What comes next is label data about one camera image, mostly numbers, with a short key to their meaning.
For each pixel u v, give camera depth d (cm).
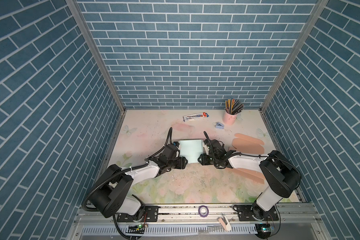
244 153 60
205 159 82
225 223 69
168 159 69
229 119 107
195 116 115
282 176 46
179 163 79
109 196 43
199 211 75
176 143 82
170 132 72
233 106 107
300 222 75
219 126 110
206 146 76
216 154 72
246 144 104
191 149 92
